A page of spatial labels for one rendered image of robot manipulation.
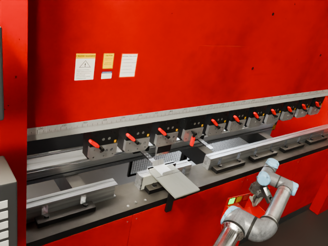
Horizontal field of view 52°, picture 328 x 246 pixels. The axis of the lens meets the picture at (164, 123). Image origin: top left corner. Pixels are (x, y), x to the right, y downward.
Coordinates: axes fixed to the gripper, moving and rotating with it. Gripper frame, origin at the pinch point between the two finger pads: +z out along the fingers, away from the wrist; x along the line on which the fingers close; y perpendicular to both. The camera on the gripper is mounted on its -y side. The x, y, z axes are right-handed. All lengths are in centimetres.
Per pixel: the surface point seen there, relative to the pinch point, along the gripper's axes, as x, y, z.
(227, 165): -1.8, 34.8, -4.9
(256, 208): -4.5, 0.8, 4.6
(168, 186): 61, 15, -17
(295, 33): -32, 50, -98
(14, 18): 141, 6, -107
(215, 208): 7.5, 22.3, 22.9
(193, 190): 49, 8, -17
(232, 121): 6, 39, -40
